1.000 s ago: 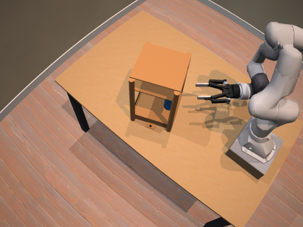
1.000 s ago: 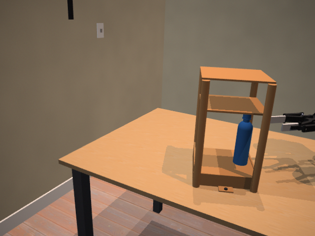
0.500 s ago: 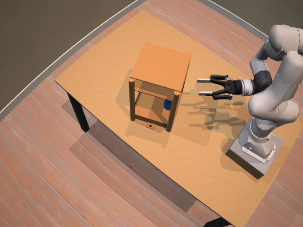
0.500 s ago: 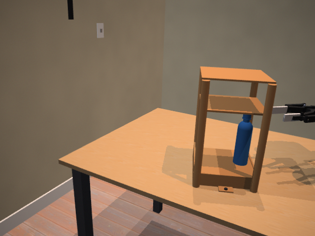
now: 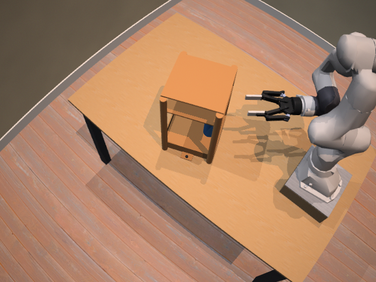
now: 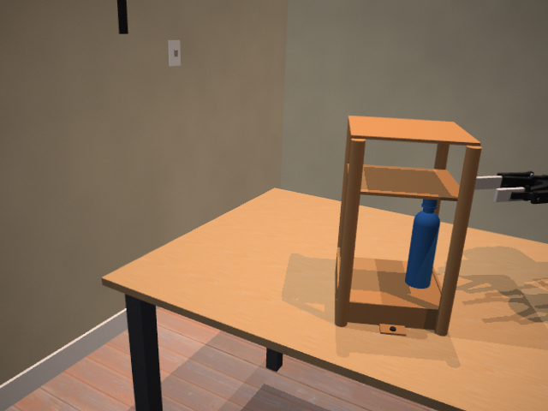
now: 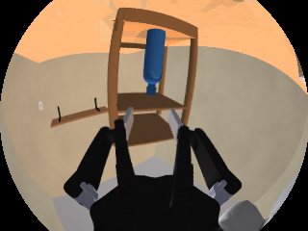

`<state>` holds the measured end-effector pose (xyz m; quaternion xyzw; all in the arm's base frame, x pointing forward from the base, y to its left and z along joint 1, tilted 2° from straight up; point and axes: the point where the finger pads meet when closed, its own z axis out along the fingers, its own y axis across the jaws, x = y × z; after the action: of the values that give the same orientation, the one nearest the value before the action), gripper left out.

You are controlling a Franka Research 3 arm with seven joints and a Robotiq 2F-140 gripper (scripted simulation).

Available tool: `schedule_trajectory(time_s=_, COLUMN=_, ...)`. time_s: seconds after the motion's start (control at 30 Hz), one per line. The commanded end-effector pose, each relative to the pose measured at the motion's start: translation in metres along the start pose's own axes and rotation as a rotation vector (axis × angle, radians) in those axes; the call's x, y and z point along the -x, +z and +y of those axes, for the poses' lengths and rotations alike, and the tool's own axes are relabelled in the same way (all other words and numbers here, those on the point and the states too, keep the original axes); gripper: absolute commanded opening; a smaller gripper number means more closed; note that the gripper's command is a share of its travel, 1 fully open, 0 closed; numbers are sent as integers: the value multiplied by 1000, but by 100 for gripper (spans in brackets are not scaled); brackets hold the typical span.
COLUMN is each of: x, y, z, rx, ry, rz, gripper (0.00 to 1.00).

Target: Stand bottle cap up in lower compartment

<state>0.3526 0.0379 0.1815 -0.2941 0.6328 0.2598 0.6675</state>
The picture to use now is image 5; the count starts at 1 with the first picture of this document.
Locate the brown wooden shelving unit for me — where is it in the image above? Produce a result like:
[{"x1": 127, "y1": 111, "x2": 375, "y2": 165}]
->
[{"x1": 160, "y1": 51, "x2": 238, "y2": 164}]

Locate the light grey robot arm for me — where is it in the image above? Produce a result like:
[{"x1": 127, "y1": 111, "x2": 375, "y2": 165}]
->
[{"x1": 296, "y1": 32, "x2": 376, "y2": 203}]

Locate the blue bottle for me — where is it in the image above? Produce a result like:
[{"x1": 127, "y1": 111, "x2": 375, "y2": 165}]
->
[{"x1": 203, "y1": 124, "x2": 213, "y2": 137}]

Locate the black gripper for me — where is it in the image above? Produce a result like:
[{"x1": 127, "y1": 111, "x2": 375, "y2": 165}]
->
[{"x1": 245, "y1": 90, "x2": 303, "y2": 122}]

